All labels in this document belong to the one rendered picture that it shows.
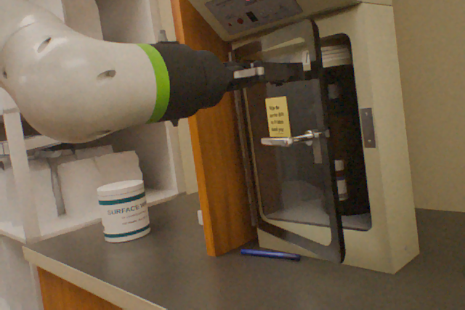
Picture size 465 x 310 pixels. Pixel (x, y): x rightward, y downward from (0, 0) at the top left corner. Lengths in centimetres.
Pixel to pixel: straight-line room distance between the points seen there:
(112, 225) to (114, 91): 84
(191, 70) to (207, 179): 49
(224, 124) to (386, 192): 40
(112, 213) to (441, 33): 96
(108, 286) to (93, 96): 61
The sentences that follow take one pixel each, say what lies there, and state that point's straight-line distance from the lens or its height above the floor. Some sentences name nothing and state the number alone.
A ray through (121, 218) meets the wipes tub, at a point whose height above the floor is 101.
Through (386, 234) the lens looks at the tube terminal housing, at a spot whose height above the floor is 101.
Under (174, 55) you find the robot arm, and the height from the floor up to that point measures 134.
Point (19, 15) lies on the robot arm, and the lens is 53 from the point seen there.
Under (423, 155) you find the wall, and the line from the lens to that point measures 121.
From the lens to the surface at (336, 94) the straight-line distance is 91.
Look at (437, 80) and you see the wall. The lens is 118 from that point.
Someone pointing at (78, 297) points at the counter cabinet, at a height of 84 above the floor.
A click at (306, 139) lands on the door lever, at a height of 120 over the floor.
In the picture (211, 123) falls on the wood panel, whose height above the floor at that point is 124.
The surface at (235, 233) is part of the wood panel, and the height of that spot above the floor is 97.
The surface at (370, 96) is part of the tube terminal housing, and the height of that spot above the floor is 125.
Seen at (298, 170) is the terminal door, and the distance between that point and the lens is 76.
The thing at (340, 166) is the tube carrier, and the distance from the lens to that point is 89.
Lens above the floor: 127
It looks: 4 degrees down
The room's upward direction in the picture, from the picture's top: 8 degrees counter-clockwise
